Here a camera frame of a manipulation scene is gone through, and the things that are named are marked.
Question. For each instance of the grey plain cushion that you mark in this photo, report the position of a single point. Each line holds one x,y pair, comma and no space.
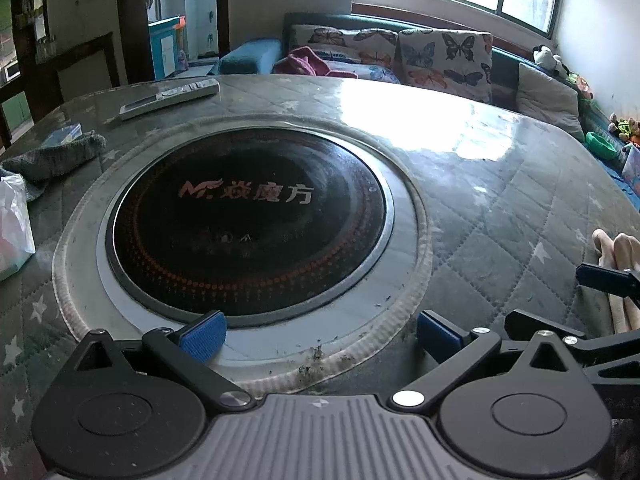
547,100

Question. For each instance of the beige cloth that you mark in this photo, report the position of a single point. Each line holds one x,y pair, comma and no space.
622,255

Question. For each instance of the white remote control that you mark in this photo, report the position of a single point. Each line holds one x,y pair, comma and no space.
170,97

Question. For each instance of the green brown plush toy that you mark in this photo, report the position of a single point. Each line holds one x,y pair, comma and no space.
625,127

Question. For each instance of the teal corner sofa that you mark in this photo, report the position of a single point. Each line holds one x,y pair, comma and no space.
502,75

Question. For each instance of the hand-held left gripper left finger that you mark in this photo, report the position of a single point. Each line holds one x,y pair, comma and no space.
205,336

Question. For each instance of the green bowl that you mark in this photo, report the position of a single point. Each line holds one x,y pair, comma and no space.
602,145

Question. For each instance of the blue footstool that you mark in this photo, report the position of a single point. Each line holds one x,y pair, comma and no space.
247,57

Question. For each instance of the square butterfly print cushion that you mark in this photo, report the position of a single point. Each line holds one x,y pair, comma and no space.
445,67

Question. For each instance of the pink garment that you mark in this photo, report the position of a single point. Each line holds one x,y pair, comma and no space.
307,62

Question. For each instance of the grey knit cloth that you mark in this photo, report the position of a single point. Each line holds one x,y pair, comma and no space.
55,160

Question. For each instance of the long butterfly print cushion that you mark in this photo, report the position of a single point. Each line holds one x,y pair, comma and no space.
345,40

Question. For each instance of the light blue printed box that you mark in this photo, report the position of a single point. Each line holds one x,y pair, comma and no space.
632,175

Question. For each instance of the dark wooden shelf cabinet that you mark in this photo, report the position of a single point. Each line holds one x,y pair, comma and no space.
30,35

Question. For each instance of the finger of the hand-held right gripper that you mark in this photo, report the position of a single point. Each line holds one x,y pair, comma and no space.
605,280
545,324

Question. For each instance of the white plastic bag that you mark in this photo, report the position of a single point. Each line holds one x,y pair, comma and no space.
15,230

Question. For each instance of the teal cabinet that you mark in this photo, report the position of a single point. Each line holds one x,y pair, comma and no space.
165,45

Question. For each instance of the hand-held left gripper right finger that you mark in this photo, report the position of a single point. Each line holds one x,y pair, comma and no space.
440,336

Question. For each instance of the blue plastic packet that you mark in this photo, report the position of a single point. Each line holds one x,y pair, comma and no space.
62,135

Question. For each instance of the black round induction cooktop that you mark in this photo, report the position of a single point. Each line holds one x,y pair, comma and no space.
250,220

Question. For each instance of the panda plush toy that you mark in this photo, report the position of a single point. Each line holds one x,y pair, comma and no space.
547,60

